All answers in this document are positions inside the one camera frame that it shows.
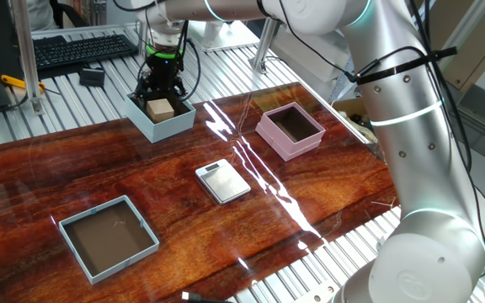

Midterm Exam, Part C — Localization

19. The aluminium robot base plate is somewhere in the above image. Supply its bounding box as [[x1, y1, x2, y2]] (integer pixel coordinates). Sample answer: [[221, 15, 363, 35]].
[[301, 279, 341, 303]]

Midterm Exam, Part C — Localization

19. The open brown cardboard box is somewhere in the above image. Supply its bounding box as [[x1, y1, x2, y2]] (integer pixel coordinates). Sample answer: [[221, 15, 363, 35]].
[[330, 97, 376, 142]]

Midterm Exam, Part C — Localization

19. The deep light blue box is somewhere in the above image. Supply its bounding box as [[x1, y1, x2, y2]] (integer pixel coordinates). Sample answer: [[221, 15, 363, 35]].
[[123, 82, 196, 144]]

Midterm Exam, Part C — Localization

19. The yellow handled tool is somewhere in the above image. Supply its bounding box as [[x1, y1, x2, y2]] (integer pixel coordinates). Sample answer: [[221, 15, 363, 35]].
[[0, 74, 46, 94]]

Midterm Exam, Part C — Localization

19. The aluminium frame post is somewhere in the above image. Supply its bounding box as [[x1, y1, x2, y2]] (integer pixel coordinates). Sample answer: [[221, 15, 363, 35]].
[[9, 0, 45, 115], [248, 19, 281, 75]]

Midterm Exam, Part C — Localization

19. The silver digital scale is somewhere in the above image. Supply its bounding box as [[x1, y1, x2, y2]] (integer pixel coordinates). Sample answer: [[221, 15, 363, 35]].
[[195, 158, 252, 205]]

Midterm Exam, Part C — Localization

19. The black keyboard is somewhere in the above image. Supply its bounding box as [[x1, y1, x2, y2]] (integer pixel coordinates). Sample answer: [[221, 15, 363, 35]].
[[31, 33, 139, 72]]

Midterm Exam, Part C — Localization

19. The pink cardboard box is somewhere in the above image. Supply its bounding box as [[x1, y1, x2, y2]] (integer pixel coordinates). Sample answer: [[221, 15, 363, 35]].
[[254, 101, 327, 162]]

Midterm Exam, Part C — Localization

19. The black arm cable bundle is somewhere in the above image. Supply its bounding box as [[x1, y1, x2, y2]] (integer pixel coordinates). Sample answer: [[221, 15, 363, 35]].
[[114, 0, 485, 274]]

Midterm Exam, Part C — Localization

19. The small black box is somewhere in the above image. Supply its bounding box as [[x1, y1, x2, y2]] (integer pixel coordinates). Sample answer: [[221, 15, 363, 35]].
[[78, 66, 106, 88]]

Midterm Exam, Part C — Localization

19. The glossy wood-grain mat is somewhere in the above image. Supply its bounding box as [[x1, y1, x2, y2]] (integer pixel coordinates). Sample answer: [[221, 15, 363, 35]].
[[0, 82, 402, 303]]

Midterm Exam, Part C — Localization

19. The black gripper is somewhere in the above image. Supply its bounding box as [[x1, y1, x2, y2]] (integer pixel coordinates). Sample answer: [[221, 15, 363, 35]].
[[134, 57, 189, 105]]

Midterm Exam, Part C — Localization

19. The person in grey shirt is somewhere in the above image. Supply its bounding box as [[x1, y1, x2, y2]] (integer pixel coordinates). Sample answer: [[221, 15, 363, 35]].
[[25, 0, 58, 33]]

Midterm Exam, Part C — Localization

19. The shallow light blue box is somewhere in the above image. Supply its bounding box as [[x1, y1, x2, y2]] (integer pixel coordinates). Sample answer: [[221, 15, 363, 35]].
[[57, 194, 161, 286]]

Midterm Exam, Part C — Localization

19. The light wooden cube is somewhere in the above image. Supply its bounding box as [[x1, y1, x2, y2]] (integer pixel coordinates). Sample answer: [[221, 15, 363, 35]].
[[146, 98, 176, 125]]

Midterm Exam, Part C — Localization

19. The black swivel chair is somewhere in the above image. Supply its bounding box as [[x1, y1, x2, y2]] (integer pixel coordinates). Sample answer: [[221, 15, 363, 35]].
[[51, 0, 90, 29]]

